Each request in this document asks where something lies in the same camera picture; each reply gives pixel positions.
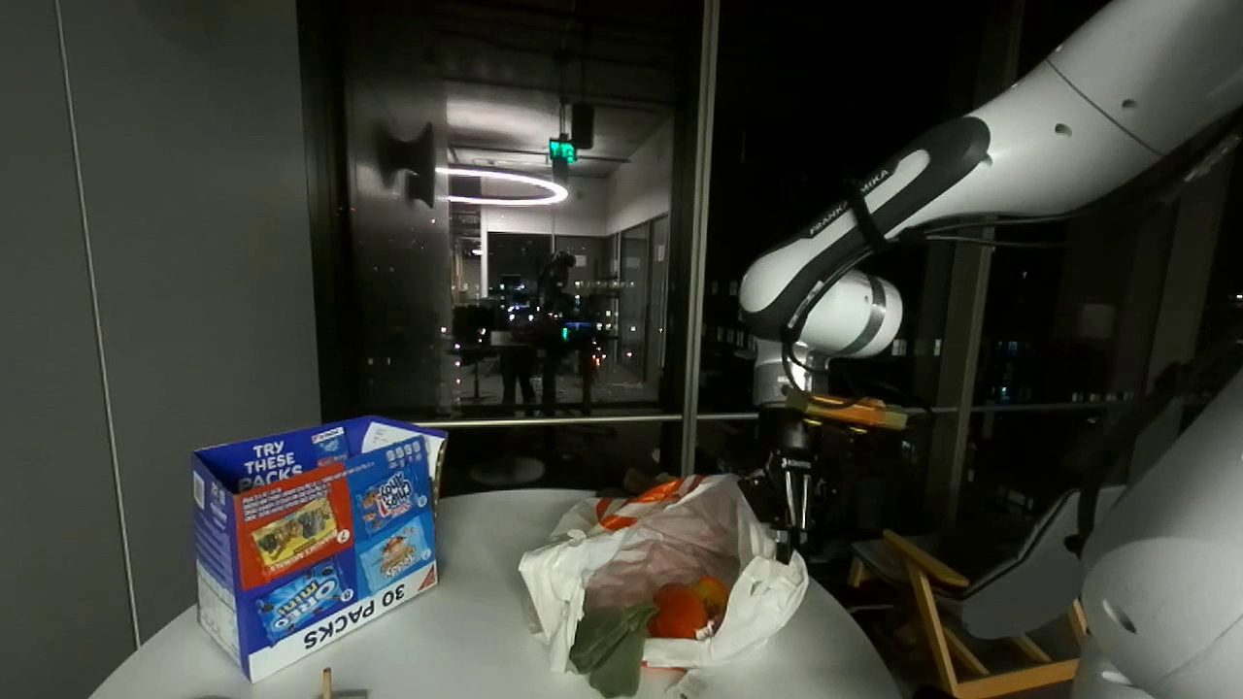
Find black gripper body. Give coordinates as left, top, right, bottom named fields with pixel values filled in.
left=769, top=426, right=826, bottom=514

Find red toy radish green leaves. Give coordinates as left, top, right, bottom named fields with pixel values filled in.
left=566, top=579, right=716, bottom=699

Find white orange plastic bag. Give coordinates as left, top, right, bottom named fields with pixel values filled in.
left=517, top=474, right=814, bottom=678

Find dark brown soft object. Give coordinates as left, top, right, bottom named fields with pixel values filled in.
left=619, top=463, right=667, bottom=506

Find wooden folding stand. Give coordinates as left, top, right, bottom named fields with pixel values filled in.
left=845, top=524, right=1085, bottom=699

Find round white table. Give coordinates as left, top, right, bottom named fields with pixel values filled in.
left=88, top=482, right=910, bottom=699

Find blue cardboard snack box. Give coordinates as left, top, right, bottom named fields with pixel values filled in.
left=190, top=412, right=449, bottom=682

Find horizontal window rail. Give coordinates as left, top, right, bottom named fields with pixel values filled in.
left=425, top=404, right=1106, bottom=431

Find ring ceiling light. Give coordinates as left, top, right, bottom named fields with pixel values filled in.
left=436, top=164, right=573, bottom=211

